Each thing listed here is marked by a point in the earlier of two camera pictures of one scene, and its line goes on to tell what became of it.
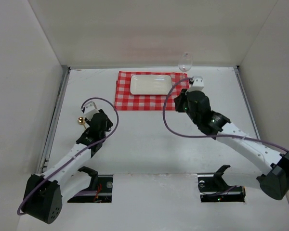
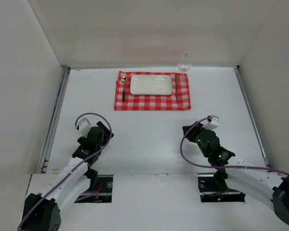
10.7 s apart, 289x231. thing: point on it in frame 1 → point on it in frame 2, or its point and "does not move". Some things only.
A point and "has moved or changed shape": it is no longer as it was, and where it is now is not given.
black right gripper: x=181 y=101 → x=191 y=128
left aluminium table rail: x=54 y=119 does not move
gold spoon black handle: x=81 y=121 has moved or changed shape
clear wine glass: x=185 y=64 does not move
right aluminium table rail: x=245 y=96 does not move
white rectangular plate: x=151 y=84 does not move
